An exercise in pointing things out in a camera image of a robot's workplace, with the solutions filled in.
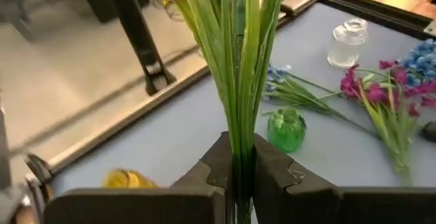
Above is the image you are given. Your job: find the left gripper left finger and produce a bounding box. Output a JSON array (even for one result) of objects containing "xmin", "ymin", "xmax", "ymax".
[{"xmin": 43, "ymin": 131, "xmax": 236, "ymax": 224}]

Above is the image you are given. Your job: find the black aluminium table frame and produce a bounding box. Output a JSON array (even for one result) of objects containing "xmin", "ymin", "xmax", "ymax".
[{"xmin": 23, "ymin": 0, "xmax": 436, "ymax": 186}]

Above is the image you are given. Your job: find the yellow glass vase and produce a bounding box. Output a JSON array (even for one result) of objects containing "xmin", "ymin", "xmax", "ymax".
[{"xmin": 102, "ymin": 168, "xmax": 159, "ymax": 189}]

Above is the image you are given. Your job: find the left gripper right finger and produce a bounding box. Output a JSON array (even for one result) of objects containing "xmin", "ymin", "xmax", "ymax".
[{"xmin": 251, "ymin": 133, "xmax": 436, "ymax": 224}]

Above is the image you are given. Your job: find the black artificial tulip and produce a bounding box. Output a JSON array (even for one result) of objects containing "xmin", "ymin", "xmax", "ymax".
[{"xmin": 420, "ymin": 121, "xmax": 436, "ymax": 142}]

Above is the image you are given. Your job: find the purple artificial flower bunch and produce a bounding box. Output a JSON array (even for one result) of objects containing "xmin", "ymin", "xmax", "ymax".
[
  {"xmin": 125, "ymin": 0, "xmax": 285, "ymax": 224},
  {"xmin": 339, "ymin": 59, "xmax": 436, "ymax": 186}
]

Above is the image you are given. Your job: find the wooden table border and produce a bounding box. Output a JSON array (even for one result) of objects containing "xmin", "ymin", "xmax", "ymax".
[{"xmin": 25, "ymin": 0, "xmax": 436, "ymax": 191}]

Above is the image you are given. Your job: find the clear glass vase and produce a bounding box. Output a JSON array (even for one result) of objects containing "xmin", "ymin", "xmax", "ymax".
[{"xmin": 326, "ymin": 17, "xmax": 369, "ymax": 69}]

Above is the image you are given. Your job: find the green glass vase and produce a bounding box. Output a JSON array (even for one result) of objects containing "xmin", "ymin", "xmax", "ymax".
[{"xmin": 266, "ymin": 106, "xmax": 307, "ymax": 154}]

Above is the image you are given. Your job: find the black round pillar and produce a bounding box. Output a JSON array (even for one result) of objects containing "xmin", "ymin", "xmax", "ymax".
[{"xmin": 108, "ymin": 0, "xmax": 177, "ymax": 97}]

